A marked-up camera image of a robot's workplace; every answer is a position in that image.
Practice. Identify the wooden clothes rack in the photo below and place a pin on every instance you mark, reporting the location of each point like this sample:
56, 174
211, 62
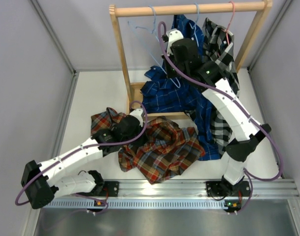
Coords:
262, 9

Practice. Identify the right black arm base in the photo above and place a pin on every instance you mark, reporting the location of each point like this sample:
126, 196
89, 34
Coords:
235, 197

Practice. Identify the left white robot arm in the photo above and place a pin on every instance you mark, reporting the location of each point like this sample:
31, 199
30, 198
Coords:
43, 182

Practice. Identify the pink wire hanger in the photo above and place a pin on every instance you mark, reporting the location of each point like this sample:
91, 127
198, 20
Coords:
229, 22

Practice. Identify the red brown plaid shirt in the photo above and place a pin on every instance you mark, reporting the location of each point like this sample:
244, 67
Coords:
168, 150

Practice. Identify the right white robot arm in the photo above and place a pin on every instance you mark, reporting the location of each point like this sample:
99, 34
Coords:
216, 88

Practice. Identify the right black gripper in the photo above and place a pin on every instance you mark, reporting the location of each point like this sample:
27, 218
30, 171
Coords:
166, 59

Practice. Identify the blue hanger with shirt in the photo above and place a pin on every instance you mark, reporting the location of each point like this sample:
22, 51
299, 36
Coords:
195, 25

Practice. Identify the black white plaid shirt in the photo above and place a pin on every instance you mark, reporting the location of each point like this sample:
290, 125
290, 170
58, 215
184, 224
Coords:
218, 46

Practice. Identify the light blue hanger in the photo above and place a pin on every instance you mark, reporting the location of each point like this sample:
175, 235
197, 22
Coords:
152, 31

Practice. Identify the aluminium mounting rail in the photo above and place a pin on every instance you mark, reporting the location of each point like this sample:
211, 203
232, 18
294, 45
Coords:
176, 194

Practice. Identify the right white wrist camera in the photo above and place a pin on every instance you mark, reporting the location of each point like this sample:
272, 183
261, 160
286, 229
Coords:
170, 37

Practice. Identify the blue plaid shirt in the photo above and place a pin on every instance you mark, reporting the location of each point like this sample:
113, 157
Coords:
163, 95

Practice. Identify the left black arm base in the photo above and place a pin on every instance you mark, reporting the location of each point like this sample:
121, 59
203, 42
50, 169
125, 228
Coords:
101, 192

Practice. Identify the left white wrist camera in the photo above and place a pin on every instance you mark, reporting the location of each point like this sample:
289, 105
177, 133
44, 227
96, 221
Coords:
138, 114

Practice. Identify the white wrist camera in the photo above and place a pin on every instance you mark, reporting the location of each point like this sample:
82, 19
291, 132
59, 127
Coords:
138, 114
170, 37

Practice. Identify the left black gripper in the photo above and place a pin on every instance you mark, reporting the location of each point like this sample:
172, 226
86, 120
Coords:
143, 139

